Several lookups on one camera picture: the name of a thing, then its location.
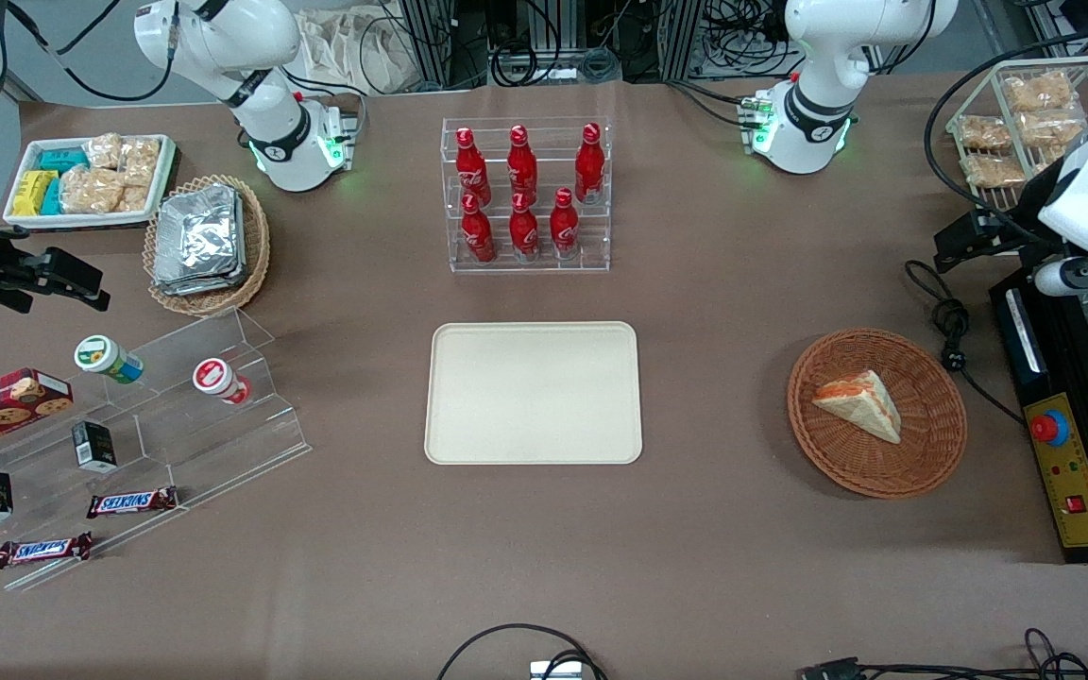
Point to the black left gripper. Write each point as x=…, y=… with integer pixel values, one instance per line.
x=1028, y=223

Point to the triangle sandwich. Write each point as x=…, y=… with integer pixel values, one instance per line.
x=860, y=404

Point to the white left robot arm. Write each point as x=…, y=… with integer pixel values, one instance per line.
x=818, y=104

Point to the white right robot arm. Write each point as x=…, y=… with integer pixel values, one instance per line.
x=270, y=57

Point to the white rectangular snack tray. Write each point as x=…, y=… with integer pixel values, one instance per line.
x=20, y=219

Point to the light oval wicker basket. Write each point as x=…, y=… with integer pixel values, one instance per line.
x=256, y=250

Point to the brown round wicker basket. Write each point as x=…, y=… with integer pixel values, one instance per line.
x=926, y=453

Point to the beige plastic serving tray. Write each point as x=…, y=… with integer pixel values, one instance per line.
x=533, y=392

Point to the clear fried snack bag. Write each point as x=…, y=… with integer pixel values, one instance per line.
x=994, y=170
x=1038, y=92
x=984, y=132
x=1051, y=128

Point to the green lid cup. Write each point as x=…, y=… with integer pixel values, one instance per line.
x=102, y=357

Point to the teal snack packet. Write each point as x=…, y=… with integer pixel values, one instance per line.
x=64, y=160
x=52, y=196

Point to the clear rice cracker bag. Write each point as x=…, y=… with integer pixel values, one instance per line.
x=141, y=161
x=103, y=151
x=91, y=191
x=136, y=198

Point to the yellow snack packet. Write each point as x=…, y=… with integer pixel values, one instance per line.
x=32, y=192

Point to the red cookie box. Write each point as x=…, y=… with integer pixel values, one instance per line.
x=1, y=406

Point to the silver foil pack stack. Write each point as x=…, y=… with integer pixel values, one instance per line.
x=196, y=241

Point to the red lid cup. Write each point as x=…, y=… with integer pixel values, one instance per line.
x=215, y=378

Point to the clear acrylic step shelf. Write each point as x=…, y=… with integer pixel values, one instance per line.
x=204, y=444

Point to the brown snickers bar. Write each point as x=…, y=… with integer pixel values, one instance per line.
x=131, y=502
x=42, y=550

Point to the black appliance yellow panel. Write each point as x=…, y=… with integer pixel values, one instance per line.
x=1073, y=491

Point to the white cloth bag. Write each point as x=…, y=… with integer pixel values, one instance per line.
x=355, y=52

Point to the red cola bottle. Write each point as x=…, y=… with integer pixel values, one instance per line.
x=521, y=162
x=588, y=165
x=523, y=231
x=564, y=227
x=470, y=165
x=477, y=234

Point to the clear acrylic bottle rack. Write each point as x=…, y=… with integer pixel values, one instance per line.
x=525, y=263

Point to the small grey connector box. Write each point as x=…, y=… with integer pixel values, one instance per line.
x=555, y=671

